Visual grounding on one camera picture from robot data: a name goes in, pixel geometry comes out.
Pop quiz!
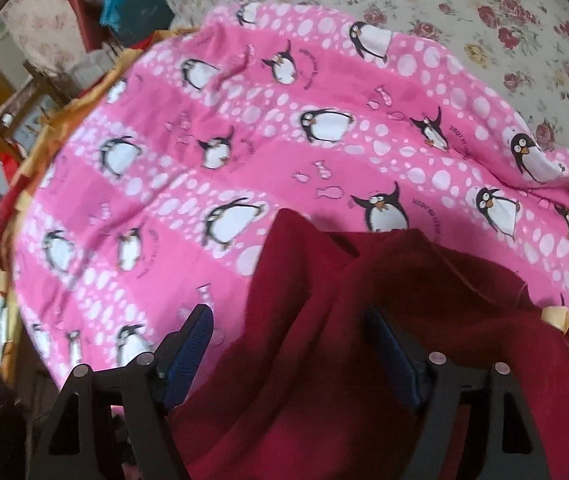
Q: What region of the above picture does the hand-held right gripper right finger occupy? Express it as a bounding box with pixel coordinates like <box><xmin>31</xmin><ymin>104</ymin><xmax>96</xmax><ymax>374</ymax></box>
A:
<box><xmin>361</xmin><ymin>306</ymin><xmax>552</xmax><ymax>480</ymax></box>

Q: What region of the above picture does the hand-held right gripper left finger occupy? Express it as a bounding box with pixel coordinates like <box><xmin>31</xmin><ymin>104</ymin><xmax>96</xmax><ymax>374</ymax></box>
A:
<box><xmin>32</xmin><ymin>304</ymin><xmax>215</xmax><ymax>480</ymax></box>

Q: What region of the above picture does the dark red fleece garment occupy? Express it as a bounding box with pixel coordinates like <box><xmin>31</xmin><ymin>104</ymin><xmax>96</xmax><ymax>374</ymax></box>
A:
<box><xmin>169</xmin><ymin>207</ymin><xmax>569</xmax><ymax>480</ymax></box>

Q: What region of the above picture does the floral pillow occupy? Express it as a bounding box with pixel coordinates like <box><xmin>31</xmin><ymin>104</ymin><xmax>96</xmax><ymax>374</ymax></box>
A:
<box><xmin>2</xmin><ymin>0</ymin><xmax>95</xmax><ymax>61</ymax></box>

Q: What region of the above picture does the wooden chair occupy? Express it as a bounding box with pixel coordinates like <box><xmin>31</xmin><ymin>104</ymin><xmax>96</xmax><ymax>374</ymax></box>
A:
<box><xmin>0</xmin><ymin>60</ymin><xmax>72</xmax><ymax>151</ymax></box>

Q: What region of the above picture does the teal bag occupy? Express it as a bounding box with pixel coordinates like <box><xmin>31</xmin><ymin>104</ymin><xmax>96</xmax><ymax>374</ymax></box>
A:
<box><xmin>99</xmin><ymin>0</ymin><xmax>175</xmax><ymax>46</ymax></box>

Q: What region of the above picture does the red cloth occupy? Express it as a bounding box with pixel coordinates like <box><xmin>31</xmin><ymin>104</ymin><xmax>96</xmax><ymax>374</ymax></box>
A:
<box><xmin>59</xmin><ymin>0</ymin><xmax>110</xmax><ymax>53</ymax></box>

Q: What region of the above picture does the pink penguin print blanket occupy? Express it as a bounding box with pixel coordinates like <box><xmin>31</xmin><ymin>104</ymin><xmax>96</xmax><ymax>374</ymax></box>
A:
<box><xmin>12</xmin><ymin>1</ymin><xmax>569</xmax><ymax>396</ymax></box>

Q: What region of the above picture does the floral bedsheet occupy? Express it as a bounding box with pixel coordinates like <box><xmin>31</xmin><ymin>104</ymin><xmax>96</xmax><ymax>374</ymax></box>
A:
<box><xmin>164</xmin><ymin>0</ymin><xmax>569</xmax><ymax>171</ymax></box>

